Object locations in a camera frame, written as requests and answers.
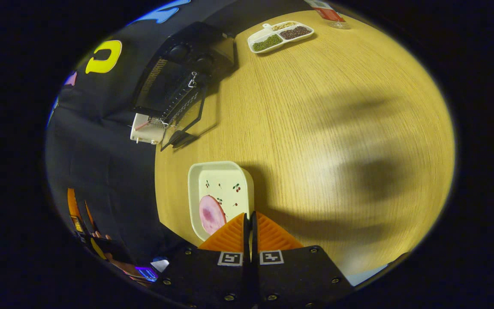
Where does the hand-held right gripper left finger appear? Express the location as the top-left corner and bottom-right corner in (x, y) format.
(151, 212), (252, 309)

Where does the cream square plate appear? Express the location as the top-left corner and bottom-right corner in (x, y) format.
(188, 161), (255, 242)

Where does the white divided dish with beans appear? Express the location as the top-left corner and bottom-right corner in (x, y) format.
(247, 21), (315, 54)

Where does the black electric oven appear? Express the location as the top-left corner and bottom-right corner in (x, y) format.
(132, 21), (235, 151)

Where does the pink ham slice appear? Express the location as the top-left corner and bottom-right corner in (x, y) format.
(199, 195), (227, 236)

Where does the white toaster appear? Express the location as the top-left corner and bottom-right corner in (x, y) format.
(130, 113), (166, 145)

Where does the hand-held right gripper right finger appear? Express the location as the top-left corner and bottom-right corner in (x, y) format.
(251, 211), (355, 309)

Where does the clear bottle with red label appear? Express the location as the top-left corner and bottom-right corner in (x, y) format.
(305, 0), (350, 30)

